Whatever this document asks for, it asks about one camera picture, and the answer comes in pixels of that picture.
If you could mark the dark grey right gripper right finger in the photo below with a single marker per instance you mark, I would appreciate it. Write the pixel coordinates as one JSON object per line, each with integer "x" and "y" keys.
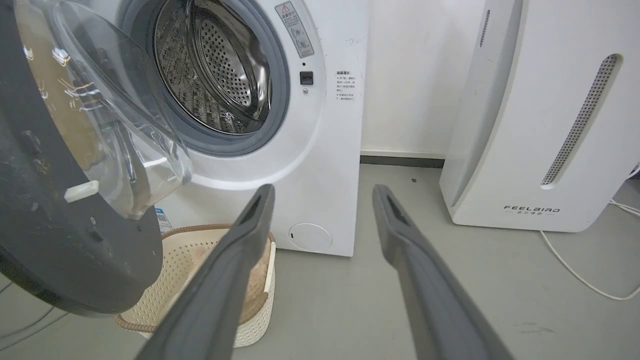
{"x": 435, "y": 300}

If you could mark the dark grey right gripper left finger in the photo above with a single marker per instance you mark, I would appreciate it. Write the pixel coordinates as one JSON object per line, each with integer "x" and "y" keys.
{"x": 215, "y": 295}

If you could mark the dark round washing machine door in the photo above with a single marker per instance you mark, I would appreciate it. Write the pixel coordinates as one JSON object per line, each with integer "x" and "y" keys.
{"x": 65, "y": 175}

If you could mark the white front-load washing machine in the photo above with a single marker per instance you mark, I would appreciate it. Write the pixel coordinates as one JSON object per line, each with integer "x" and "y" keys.
{"x": 320, "y": 150}

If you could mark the cream perforated laundry basket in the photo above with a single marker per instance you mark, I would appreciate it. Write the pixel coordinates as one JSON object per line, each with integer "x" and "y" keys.
{"x": 170, "y": 280}

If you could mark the white Feelbird air purifier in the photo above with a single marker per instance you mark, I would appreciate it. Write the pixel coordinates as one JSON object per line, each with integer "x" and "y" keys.
{"x": 540, "y": 110}

